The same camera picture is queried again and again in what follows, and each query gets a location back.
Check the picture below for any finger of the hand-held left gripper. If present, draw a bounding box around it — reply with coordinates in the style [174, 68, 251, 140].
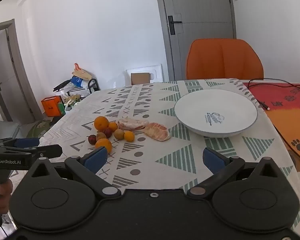
[31, 144, 63, 159]
[1, 137, 40, 148]

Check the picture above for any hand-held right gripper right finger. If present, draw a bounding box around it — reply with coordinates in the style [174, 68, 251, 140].
[187, 147, 288, 198]

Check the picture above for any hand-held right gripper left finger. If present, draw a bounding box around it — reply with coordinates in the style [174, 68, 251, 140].
[27, 146, 122, 200]

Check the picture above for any large orange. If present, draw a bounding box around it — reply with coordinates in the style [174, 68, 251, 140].
[95, 138, 113, 154]
[94, 116, 110, 131]

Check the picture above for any pale peeled pomelo piece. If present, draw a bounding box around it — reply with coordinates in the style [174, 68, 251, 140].
[117, 119, 150, 131]

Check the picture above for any white plate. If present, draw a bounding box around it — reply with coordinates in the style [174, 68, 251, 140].
[174, 89, 258, 138]

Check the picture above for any orange-pink peeled pomelo piece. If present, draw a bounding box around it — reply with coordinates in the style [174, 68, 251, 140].
[143, 122, 171, 142]

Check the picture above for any person's left hand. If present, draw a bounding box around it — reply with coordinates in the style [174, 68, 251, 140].
[0, 180, 13, 215]

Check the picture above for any camouflage bag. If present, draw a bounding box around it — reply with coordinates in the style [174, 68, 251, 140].
[26, 120, 53, 138]

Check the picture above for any white cushion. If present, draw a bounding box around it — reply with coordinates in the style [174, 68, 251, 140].
[0, 120, 20, 140]

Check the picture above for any orange box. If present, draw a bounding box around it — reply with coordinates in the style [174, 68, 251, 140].
[41, 96, 62, 117]

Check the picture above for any yellowish plastic bag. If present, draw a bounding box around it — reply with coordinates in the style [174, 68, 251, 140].
[65, 94, 82, 110]

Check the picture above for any grey side door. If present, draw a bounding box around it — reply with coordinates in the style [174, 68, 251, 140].
[0, 19, 43, 125]

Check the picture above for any black folded umbrella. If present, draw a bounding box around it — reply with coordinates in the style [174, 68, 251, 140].
[53, 79, 72, 92]

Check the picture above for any blue white plastic bag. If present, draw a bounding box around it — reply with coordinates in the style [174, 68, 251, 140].
[70, 76, 89, 88]

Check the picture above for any brown cardboard box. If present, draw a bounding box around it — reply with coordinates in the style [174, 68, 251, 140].
[131, 72, 150, 85]

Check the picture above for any orange chair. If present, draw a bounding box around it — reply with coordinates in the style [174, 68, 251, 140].
[186, 39, 264, 80]

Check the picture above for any white foam board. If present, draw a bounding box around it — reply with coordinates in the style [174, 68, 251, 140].
[125, 64, 163, 85]

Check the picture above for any black cable with plug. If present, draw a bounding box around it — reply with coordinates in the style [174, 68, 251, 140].
[259, 100, 300, 164]

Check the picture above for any beige bag with orange handles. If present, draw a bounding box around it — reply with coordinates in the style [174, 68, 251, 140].
[71, 63, 92, 80]

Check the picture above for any black door handle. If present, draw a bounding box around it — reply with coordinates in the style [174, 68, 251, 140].
[168, 15, 182, 35]

